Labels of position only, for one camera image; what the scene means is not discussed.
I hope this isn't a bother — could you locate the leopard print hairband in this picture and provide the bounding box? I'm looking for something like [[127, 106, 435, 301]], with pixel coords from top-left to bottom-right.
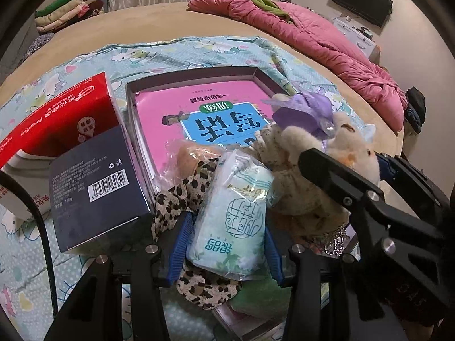
[[152, 158, 243, 310]]

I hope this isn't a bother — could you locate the dark floral cloth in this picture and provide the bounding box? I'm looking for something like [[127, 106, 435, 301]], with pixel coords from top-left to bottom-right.
[[19, 32, 55, 65]]

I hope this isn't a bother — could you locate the tan bed blanket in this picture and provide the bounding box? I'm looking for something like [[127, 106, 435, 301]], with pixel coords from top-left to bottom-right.
[[0, 2, 408, 157]]

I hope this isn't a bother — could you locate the stack of folded clothes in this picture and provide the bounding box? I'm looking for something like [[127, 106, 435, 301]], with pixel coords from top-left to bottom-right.
[[35, 0, 105, 32]]

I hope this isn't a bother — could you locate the white floral scrunchie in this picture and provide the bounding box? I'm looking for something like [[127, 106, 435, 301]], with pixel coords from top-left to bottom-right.
[[253, 128, 351, 228]]

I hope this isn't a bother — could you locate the white drawer cabinet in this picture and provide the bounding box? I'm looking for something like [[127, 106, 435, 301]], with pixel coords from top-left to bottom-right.
[[332, 16, 381, 65]]

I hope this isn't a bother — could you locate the red and white box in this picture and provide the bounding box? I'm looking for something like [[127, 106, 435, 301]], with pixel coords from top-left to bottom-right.
[[0, 72, 122, 221]]

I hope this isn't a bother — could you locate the pale green tissue pack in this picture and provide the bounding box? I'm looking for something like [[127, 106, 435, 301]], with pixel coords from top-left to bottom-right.
[[187, 149, 274, 281]]

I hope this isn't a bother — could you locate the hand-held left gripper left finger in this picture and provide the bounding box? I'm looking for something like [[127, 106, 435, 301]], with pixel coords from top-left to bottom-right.
[[53, 215, 194, 341]]

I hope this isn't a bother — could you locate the beige plush rabbit pink ribbon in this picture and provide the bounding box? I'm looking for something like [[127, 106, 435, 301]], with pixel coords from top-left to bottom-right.
[[279, 122, 352, 256]]

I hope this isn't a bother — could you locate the pink book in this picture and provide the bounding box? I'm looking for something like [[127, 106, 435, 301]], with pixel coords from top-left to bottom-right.
[[135, 78, 281, 178]]

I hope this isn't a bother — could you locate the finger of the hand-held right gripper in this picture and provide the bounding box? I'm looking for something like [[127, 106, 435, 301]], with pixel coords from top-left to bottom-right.
[[376, 152, 450, 221], [298, 147, 449, 303]]

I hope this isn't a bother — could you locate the pink quilt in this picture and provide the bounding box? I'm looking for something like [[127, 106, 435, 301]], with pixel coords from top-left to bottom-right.
[[188, 0, 409, 136]]

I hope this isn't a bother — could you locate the light green cloth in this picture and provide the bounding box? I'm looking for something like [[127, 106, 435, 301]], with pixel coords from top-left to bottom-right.
[[227, 279, 288, 318]]

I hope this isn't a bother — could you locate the black cable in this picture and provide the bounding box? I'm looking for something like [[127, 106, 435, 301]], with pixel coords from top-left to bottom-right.
[[0, 172, 57, 315]]

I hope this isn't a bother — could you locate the dark clothing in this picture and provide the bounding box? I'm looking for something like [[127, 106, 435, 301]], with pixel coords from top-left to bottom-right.
[[387, 284, 452, 331]]

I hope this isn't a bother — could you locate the dark blue box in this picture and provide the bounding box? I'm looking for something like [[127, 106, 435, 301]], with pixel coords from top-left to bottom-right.
[[49, 125, 156, 254]]

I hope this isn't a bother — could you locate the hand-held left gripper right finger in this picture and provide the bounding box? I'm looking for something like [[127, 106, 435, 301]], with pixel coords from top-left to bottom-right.
[[265, 227, 406, 341]]

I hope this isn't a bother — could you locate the blue cartoon print sheet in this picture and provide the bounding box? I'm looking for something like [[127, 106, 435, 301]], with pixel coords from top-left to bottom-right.
[[0, 36, 370, 341]]

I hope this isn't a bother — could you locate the beige plush toy purple dress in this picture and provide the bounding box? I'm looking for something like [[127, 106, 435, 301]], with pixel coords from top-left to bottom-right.
[[263, 92, 381, 189]]

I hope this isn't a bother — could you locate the shallow dark box tray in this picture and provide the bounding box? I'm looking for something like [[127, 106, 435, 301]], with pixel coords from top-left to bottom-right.
[[126, 66, 295, 341]]

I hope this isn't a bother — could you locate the orange bread snack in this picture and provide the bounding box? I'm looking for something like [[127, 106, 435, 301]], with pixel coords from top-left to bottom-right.
[[156, 138, 228, 189]]

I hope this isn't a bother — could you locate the dark cloth bundle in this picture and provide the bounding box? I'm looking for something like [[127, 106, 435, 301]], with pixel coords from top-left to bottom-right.
[[403, 87, 426, 134]]

